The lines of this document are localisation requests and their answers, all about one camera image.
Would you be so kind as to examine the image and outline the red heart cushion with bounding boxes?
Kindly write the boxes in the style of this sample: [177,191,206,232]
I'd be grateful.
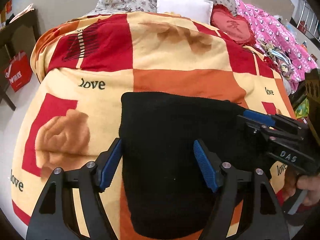
[211,4,256,46]

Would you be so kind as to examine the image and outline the person's right hand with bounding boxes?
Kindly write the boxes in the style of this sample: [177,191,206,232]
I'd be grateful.
[283,166,320,206]

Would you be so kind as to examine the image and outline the black pants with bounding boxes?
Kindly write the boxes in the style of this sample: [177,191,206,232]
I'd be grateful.
[119,92,273,239]

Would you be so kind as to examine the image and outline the red paper shopping bag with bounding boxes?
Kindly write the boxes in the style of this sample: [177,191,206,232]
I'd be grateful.
[4,51,33,92]

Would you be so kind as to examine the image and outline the metal rack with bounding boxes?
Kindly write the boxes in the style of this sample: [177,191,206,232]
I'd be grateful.
[290,0,319,43]

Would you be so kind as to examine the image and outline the colourful crumpled cloth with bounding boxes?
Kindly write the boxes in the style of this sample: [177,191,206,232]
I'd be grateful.
[257,38,293,80]

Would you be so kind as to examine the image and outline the pink patterned quilt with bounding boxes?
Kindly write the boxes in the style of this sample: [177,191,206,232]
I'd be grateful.
[235,0,318,90]

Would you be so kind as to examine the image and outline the white pillow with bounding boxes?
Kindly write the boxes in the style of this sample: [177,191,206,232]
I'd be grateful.
[157,0,214,24]

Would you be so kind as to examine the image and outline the red orange cream love blanket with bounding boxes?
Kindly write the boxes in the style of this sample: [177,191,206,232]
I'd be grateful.
[11,12,294,239]

